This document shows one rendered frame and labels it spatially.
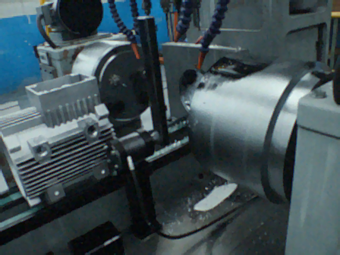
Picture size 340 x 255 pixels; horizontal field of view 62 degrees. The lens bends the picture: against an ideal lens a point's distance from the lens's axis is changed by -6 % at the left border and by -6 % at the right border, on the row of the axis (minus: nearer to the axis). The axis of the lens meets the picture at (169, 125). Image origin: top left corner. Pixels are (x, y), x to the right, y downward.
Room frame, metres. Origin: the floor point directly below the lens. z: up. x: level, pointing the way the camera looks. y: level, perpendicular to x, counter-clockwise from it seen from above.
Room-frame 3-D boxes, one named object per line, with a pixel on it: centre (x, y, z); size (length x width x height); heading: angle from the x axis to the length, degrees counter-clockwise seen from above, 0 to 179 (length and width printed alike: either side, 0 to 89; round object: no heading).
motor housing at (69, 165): (0.56, 0.24, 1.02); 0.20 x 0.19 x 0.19; 126
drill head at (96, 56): (1.02, 0.19, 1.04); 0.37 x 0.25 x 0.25; 35
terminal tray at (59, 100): (0.58, 0.21, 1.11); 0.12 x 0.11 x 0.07; 126
